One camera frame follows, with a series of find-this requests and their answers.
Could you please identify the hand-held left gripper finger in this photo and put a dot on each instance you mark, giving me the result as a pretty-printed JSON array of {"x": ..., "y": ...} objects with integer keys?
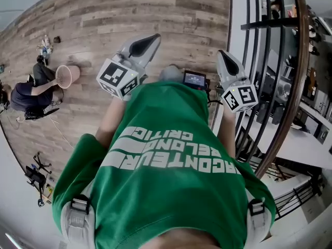
[
  {"x": 135, "y": 40},
  {"x": 151, "y": 57}
]

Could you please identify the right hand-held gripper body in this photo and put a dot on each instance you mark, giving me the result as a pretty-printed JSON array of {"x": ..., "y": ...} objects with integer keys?
[{"x": 241, "y": 97}]

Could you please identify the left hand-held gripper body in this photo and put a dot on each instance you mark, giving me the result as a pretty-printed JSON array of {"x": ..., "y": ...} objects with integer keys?
[{"x": 111, "y": 75}]

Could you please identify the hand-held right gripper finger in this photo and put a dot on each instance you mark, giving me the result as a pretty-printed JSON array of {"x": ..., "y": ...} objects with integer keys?
[
  {"x": 240, "y": 67},
  {"x": 221, "y": 67}
]

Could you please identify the person's left forearm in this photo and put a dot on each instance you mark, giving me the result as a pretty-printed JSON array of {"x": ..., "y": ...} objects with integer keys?
[{"x": 111, "y": 123}]

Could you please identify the person's right forearm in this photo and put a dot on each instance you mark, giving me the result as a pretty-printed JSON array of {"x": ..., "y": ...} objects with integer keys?
[{"x": 228, "y": 133}]

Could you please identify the person's left leg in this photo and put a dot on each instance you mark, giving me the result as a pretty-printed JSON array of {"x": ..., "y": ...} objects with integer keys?
[{"x": 169, "y": 72}]

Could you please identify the small black monitor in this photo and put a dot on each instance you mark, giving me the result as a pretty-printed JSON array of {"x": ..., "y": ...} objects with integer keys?
[{"x": 194, "y": 80}]

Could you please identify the pink waste basket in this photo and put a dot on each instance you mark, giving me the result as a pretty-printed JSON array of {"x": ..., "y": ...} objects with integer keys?
[{"x": 72, "y": 72}]

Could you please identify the black railing with wooden handrail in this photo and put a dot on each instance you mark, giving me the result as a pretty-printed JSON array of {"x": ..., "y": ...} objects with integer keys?
[{"x": 298, "y": 87}]

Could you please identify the small dark pouch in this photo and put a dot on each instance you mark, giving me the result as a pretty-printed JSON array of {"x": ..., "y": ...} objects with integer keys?
[{"x": 56, "y": 39}]

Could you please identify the long white table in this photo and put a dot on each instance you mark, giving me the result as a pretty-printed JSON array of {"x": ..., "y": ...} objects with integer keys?
[{"x": 290, "y": 141}]

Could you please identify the clutter of bottles and tools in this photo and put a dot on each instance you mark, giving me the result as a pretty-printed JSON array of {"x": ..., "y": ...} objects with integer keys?
[{"x": 45, "y": 48}]

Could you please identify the person in green shirt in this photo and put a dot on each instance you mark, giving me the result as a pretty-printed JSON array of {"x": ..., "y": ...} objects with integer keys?
[{"x": 168, "y": 180}]

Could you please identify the black metal railing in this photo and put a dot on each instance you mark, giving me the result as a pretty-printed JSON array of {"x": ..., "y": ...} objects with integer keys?
[{"x": 298, "y": 198}]

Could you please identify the person's head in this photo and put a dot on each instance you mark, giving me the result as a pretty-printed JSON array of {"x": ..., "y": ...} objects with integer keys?
[{"x": 184, "y": 241}]

